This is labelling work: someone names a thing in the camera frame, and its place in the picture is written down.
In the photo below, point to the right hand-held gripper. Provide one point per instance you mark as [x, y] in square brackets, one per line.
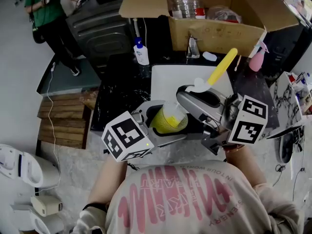
[247, 130]

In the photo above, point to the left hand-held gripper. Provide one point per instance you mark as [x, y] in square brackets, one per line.
[126, 135]

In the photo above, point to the yellow handled bottle brush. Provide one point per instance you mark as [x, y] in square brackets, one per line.
[221, 67]

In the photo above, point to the person's right forearm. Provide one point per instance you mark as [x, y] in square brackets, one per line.
[243, 166]

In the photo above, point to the person's left forearm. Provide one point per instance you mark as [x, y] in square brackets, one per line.
[107, 181]

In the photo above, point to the white rectangular sink basin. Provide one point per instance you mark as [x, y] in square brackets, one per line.
[170, 82]

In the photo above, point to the small white soap bar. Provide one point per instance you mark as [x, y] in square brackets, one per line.
[209, 56]

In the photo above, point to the thin wooden stick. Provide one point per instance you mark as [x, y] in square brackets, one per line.
[237, 63]

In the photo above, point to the chrome faucet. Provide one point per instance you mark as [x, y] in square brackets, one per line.
[194, 49]

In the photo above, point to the pink spray bottle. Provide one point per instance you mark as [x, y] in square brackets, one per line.
[256, 62]

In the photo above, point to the open cardboard box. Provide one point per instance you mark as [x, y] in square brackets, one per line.
[219, 38]

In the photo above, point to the white blue pump soap bottle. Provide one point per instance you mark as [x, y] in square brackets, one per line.
[142, 55]

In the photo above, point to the brown mottled board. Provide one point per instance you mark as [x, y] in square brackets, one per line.
[89, 100]

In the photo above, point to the marble pattern storage rack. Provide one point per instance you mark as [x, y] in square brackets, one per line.
[284, 99]

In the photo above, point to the clear plastic bag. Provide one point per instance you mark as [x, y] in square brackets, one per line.
[223, 14]

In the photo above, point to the red white container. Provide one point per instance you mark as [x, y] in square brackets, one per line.
[200, 13]

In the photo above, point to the black oval device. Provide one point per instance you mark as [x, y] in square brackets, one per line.
[286, 149]

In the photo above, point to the black cabinet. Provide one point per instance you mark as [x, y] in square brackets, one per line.
[282, 45]

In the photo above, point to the brown wooden pallet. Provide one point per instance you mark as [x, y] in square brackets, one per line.
[63, 121]

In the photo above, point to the grey raised platform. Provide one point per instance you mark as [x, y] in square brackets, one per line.
[70, 84]

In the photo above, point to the large clear plastic bottle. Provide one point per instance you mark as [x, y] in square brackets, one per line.
[185, 1]

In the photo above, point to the black washing machine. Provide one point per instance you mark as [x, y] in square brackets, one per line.
[100, 35]

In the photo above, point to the black wristband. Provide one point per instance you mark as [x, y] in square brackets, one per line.
[95, 206]

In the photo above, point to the beige shirt with pink print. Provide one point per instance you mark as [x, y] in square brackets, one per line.
[246, 203]

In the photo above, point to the beige power adapter box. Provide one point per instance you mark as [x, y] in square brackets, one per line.
[46, 205]

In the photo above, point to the white toilet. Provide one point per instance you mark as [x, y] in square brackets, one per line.
[24, 167]

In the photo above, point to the white plastic appliance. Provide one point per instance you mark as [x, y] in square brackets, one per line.
[46, 222]

